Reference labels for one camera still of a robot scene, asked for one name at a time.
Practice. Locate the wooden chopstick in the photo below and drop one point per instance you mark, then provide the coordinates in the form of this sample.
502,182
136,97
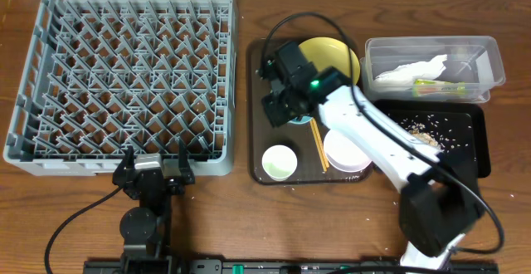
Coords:
317,145
322,145

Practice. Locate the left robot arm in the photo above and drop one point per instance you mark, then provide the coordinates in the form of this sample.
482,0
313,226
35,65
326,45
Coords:
146,228

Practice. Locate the small white cup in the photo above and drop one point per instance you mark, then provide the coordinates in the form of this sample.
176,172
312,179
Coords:
279,162

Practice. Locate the white pink bowl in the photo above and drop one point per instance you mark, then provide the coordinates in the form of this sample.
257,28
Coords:
343,154

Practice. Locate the black waste tray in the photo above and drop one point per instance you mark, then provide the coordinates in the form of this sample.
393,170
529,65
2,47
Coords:
478,157

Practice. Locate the green snack wrapper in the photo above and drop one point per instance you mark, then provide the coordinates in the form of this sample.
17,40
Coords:
429,87

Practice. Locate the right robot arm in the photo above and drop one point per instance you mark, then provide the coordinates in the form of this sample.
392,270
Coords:
315,80

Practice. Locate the yellow plate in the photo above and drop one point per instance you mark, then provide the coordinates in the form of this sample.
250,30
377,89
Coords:
325,52

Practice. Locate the grey dish rack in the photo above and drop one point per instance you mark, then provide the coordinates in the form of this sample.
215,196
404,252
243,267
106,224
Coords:
104,76

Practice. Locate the light blue bowl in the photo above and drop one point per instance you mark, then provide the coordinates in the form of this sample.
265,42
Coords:
301,120

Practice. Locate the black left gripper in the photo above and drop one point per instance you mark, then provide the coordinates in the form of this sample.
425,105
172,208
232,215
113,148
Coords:
153,178

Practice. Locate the clear plastic bin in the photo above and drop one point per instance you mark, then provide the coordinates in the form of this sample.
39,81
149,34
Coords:
474,60

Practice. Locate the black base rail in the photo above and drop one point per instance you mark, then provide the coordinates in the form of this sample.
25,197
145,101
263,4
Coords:
212,266

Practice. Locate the rice food waste pile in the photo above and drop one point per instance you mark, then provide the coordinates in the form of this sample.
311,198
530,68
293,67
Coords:
441,131

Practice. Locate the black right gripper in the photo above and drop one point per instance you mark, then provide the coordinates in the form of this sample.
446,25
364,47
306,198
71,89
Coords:
270,109

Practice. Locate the dark brown serving tray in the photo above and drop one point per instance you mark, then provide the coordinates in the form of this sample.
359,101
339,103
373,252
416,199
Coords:
297,136

